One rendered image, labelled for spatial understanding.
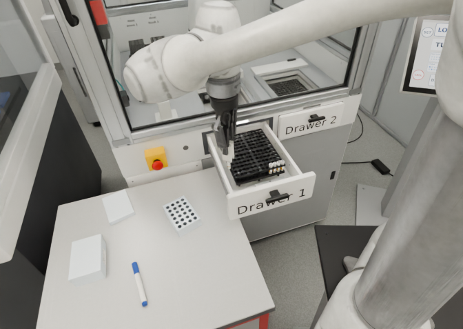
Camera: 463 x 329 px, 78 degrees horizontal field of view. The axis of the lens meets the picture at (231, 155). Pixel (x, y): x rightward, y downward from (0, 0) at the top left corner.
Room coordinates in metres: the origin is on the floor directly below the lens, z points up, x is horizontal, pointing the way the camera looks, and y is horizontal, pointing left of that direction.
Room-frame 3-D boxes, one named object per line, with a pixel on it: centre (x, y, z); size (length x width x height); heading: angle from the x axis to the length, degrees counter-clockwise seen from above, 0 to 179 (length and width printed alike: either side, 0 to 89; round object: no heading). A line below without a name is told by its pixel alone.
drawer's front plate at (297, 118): (0.98, -0.34, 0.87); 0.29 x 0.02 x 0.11; 105
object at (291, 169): (0.79, -0.06, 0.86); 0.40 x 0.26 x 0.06; 15
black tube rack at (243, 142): (0.78, -0.07, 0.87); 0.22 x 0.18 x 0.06; 15
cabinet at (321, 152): (1.38, 0.04, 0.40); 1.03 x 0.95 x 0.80; 105
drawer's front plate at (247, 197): (0.59, -0.12, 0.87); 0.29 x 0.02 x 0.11; 105
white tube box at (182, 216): (0.61, 0.18, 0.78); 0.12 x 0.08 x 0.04; 31
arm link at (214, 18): (0.66, 0.02, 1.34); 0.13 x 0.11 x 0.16; 134
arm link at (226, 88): (0.67, 0.01, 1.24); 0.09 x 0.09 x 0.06
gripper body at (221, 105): (0.67, 0.01, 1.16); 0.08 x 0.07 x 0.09; 154
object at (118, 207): (0.67, 0.42, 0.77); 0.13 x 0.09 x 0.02; 28
